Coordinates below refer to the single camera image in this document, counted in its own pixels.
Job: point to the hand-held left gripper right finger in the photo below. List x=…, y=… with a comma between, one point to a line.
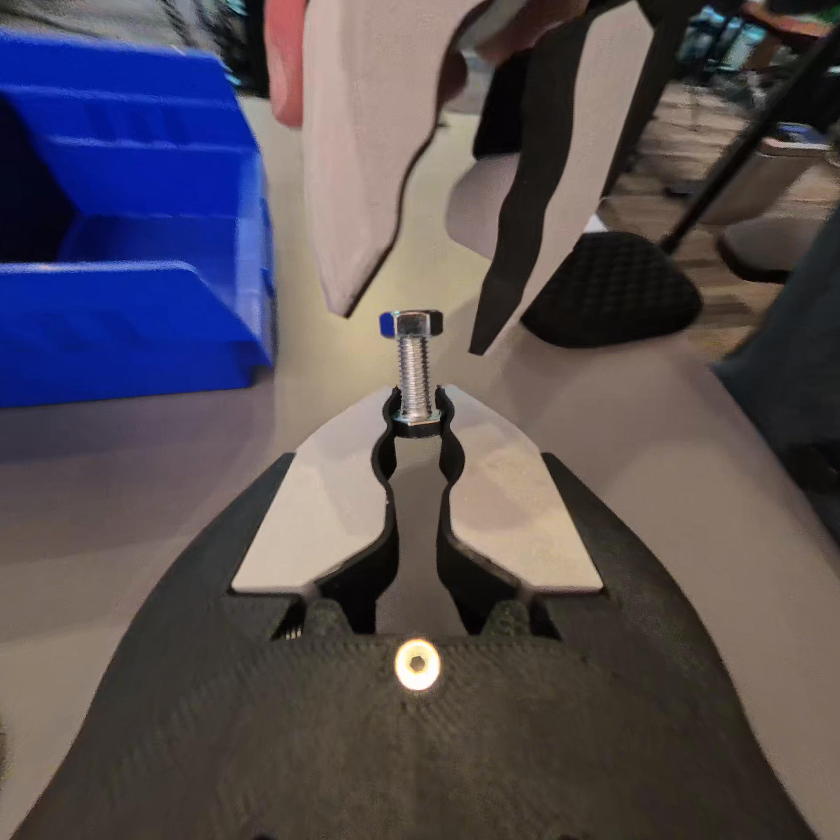
x=518, y=518

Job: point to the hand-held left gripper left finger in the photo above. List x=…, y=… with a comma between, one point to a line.
x=315, y=512

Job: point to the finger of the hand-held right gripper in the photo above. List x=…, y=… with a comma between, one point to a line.
x=361, y=131
x=590, y=131

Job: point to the silver hex bolt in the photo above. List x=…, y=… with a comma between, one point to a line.
x=415, y=374

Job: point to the silver hex nut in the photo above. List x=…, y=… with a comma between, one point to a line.
x=410, y=323

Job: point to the person's right hand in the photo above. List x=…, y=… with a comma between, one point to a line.
x=285, y=65

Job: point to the black wrist rest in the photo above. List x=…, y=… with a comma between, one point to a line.
x=610, y=295

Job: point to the grey waste bin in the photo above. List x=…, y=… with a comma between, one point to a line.
x=774, y=177

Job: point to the grey office chair seat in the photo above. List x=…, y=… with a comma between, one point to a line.
x=768, y=253

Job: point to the blue plastic bin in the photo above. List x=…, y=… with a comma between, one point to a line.
x=131, y=328

